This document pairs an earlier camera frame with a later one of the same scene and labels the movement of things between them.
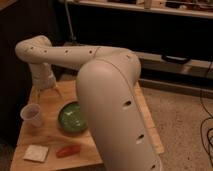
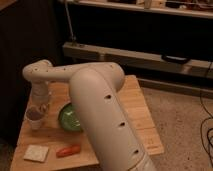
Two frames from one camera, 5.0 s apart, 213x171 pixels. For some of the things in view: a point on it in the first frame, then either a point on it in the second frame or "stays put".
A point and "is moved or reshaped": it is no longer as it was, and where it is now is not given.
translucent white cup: [30, 115] is moved or reshaped
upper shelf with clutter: [195, 8] stays put
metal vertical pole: [73, 37] stays put
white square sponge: [36, 153] stays put
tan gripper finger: [39, 92] to [35, 112]
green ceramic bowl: [69, 119] stays put
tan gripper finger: [58, 92] to [44, 107]
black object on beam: [175, 59] stays put
